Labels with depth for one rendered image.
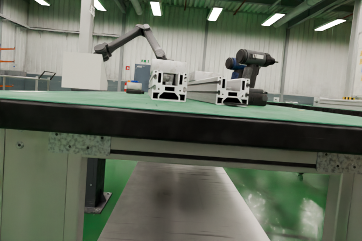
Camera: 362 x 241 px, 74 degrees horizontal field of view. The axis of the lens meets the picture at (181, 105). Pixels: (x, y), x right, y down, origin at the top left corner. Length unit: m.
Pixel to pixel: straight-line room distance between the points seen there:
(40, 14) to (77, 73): 12.97
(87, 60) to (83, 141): 1.25
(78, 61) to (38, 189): 1.26
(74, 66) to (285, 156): 1.46
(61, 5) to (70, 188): 13.92
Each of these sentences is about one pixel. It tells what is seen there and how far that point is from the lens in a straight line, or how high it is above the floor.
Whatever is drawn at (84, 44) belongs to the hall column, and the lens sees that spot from 7.89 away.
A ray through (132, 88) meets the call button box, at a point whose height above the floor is 0.81.
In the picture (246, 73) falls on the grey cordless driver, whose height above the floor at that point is 0.90.
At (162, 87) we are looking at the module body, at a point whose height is 0.82.
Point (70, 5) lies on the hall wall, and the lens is 14.13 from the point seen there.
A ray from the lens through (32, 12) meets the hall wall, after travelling 14.84.
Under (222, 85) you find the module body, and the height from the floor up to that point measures 0.84.
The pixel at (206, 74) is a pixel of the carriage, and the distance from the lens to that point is 1.04.
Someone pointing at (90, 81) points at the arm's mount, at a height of 0.83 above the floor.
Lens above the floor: 0.81
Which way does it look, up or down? 3 degrees down
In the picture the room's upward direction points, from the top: 5 degrees clockwise
